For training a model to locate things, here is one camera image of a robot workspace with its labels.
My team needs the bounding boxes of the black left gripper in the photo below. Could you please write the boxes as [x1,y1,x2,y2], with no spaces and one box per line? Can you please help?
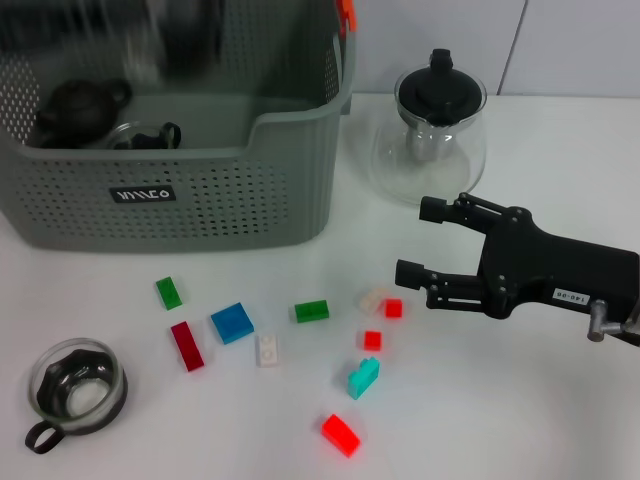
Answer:
[159,0,224,76]

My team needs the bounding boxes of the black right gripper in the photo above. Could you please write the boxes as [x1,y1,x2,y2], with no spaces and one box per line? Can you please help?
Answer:
[394,192,640,321]

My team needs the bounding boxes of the grey perforated storage bin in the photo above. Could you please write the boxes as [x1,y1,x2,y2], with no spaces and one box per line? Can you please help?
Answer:
[0,0,359,254]

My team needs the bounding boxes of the clear glass teapot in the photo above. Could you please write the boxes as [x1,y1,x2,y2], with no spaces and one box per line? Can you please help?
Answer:
[369,48,488,206]

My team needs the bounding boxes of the white translucent toy brick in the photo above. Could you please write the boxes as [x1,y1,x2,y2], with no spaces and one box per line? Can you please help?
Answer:
[253,333,282,369]
[357,287,389,316]

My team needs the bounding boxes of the dark clay teapot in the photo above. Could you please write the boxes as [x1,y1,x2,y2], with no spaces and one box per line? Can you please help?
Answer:
[34,78,134,150]

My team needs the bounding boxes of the teal toy brick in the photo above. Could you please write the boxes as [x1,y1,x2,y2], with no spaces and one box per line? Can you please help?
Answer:
[347,358,381,401]

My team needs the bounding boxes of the black teapot lid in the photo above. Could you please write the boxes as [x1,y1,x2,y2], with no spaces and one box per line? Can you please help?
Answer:
[397,48,485,126]

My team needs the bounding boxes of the green translucent toy brick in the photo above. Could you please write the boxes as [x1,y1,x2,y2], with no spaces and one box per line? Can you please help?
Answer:
[154,275,184,312]
[288,299,330,324]

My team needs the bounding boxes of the bright red sloped toy brick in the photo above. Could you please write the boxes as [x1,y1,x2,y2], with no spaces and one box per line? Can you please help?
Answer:
[320,413,362,459]

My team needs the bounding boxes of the blue square toy brick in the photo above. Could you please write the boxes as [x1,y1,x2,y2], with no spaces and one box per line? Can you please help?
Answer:
[209,302,255,346]

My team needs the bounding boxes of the long dark red toy brick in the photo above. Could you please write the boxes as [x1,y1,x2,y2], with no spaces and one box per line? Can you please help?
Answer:
[169,321,206,374]

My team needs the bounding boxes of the right wrist cable with connectors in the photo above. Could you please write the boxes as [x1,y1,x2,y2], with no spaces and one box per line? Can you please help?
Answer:
[587,299,640,349]

